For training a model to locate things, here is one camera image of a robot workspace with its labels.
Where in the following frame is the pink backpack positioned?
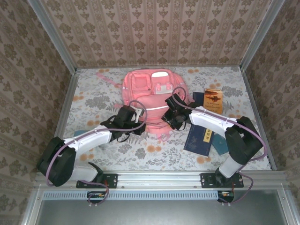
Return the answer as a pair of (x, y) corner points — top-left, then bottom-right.
(95, 69), (195, 141)

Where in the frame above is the small dark blue book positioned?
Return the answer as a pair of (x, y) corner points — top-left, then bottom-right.
(192, 91), (205, 105)

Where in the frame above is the large blue book yellow label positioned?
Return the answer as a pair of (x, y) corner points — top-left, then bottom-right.
(183, 124), (215, 157)

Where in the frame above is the orange paperback book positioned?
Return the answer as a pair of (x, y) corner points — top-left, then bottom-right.
(203, 88), (223, 115)

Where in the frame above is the teal snap pouch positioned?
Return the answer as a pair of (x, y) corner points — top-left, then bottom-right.
(211, 133), (230, 155)

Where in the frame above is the light blue pencil case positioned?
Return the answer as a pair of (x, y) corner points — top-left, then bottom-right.
(74, 130), (110, 150)

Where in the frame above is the floral tablecloth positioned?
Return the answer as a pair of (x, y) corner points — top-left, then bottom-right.
(54, 66), (274, 172)

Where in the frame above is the black wiring port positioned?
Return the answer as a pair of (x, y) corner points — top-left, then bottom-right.
(217, 191), (235, 203)
(86, 191), (107, 204)

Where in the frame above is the grey metal panel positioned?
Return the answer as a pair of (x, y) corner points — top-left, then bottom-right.
(22, 187), (300, 225)

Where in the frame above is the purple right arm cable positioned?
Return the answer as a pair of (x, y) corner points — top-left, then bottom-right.
(172, 86), (268, 207)

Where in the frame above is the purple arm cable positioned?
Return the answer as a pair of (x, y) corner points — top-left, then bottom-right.
(45, 100), (148, 208)
(172, 86), (268, 207)

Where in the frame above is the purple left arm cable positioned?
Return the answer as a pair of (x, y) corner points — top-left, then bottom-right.
(45, 100), (148, 208)

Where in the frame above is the aluminium back frame rail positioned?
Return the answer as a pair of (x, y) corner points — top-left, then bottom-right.
(76, 64), (242, 69)

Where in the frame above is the aluminium front frame rail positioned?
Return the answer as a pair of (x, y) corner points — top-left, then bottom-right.
(35, 170), (289, 188)

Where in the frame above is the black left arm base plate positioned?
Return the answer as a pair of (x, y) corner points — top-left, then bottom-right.
(76, 173), (118, 189)

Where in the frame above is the aluminium side frame rail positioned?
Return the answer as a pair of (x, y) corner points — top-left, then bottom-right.
(44, 69), (80, 172)
(240, 69), (278, 171)

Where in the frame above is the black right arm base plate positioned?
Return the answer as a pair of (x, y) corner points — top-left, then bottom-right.
(200, 172), (244, 188)

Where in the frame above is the slotted cable duct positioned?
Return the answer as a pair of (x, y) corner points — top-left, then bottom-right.
(43, 190), (235, 200)

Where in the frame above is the aluminium frame post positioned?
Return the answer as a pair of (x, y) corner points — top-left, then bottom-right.
(240, 0), (285, 71)
(27, 0), (78, 72)

